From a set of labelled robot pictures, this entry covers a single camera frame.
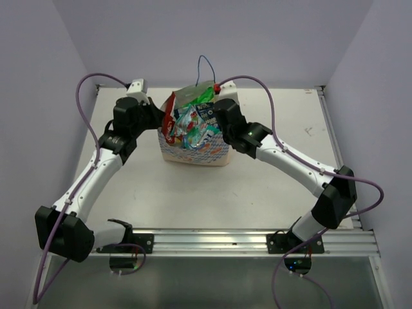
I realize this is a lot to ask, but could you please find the green Chuba cassava chips bag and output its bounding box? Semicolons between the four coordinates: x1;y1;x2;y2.
189;87;214;105

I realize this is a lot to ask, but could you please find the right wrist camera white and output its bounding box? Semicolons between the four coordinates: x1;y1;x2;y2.
214;81;239;104

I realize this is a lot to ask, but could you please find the Fox's candy packet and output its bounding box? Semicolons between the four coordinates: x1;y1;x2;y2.
170;105;220;150

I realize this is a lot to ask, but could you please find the blue snack packet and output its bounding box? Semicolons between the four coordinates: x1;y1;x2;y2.
195;102;219;129

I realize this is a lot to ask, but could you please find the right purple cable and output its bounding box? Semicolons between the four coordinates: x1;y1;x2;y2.
220;75;385;309

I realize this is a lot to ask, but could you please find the purple cable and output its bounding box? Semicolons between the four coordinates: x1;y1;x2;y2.
220;75;385;309
32;73;146;305

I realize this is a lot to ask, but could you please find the aluminium mounting rail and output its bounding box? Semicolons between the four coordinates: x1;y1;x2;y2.
41;227;379;258

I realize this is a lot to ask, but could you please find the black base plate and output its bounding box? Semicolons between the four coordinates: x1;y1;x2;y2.
96;232;155;254
266;230;325;254

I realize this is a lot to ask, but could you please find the red Chuba chips bag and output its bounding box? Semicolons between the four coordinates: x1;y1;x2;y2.
162;92;176;145

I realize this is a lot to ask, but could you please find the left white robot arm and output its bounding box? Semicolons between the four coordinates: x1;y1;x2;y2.
35;97;165;262

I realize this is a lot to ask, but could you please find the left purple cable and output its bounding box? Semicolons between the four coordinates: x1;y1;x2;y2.
32;73;146;305

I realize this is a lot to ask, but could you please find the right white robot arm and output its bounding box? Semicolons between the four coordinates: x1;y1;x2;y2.
213;98;357;253

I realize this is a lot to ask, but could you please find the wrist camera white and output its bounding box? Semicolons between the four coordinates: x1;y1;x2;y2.
214;81;239;104
126;79;148;102

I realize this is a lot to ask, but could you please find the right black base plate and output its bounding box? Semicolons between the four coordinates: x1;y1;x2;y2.
266;230;325;254

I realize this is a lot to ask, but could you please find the checkered paper bag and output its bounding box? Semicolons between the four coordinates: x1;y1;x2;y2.
157;55;239;168

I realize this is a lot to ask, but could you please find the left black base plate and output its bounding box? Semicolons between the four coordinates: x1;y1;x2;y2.
96;232;155;254

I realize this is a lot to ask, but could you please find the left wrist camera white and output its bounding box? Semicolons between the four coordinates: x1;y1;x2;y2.
126;79;148;102

